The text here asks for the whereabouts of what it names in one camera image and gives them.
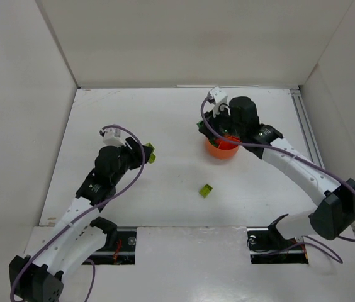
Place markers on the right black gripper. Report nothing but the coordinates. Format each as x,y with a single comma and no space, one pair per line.
211,124

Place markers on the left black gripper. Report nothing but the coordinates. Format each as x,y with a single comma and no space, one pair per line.
140,151

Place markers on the lime green lego stack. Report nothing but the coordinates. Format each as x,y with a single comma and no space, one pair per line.
150,153

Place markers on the orange divided round container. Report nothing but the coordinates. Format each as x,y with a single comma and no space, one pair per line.
221,149

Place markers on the lime square lego brick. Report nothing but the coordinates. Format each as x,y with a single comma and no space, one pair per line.
205,190

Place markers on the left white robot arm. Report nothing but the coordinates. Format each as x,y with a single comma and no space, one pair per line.
81,231

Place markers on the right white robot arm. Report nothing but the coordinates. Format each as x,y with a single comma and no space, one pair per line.
334,198

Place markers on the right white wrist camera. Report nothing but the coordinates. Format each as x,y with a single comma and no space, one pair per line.
216,96

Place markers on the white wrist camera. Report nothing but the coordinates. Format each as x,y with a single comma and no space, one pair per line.
112,134
216,96

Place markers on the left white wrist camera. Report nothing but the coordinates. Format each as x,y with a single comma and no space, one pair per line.
112,134

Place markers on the aluminium rail right side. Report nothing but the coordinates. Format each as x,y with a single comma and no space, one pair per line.
306,128

